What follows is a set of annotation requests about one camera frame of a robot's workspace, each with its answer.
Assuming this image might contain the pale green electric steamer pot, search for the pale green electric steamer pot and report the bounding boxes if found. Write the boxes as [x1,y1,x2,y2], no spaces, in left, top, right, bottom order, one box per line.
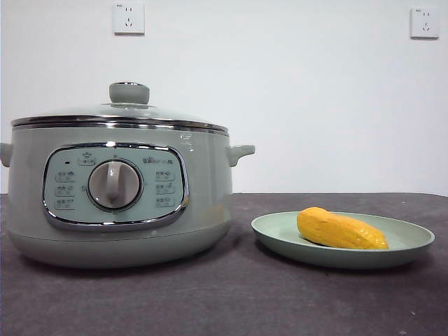
[0,120,256,270]

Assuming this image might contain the yellow corn cob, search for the yellow corn cob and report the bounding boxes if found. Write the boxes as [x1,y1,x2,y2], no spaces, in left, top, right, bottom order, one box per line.
[296,206,390,251]

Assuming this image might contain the pale green round plate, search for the pale green round plate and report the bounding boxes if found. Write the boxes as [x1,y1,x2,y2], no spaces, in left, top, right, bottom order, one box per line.
[250,211,436,270]

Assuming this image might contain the glass lid with green knob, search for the glass lid with green knob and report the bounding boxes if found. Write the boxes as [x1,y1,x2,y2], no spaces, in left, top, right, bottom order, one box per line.
[10,81,228,136]

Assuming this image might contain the white wall socket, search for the white wall socket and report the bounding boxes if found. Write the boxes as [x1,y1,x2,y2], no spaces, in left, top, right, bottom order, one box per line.
[112,2,146,36]
[410,7,440,39]

